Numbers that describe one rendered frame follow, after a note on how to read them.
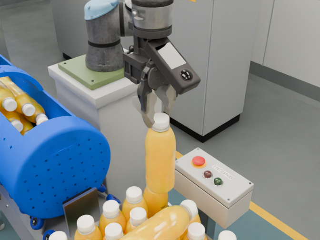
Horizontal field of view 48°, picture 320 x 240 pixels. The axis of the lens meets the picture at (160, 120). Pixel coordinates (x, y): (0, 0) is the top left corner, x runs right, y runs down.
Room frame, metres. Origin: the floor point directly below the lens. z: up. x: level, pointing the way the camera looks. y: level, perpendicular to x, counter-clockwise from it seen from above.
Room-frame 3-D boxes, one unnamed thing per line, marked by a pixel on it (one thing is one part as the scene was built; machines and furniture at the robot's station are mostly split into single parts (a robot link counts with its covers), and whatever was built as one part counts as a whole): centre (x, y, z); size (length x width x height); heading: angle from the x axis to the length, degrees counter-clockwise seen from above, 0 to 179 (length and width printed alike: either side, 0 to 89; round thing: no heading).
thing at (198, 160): (0.75, -0.11, 1.11); 0.04 x 0.04 x 0.01
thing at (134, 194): (0.65, 0.07, 1.09); 0.04 x 0.04 x 0.02
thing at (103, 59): (1.23, 0.20, 1.22); 0.15 x 0.15 x 0.10
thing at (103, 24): (1.23, 0.19, 1.34); 0.13 x 0.12 x 0.14; 95
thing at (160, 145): (0.63, 0.00, 1.23); 0.07 x 0.07 x 0.19
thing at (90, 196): (0.68, 0.22, 0.99); 0.10 x 0.02 x 0.12; 131
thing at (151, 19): (0.64, 0.02, 1.55); 0.08 x 0.08 x 0.05
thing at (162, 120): (0.63, 0.00, 1.33); 0.04 x 0.04 x 0.02
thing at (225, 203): (0.71, -0.14, 1.05); 0.20 x 0.10 x 0.10; 41
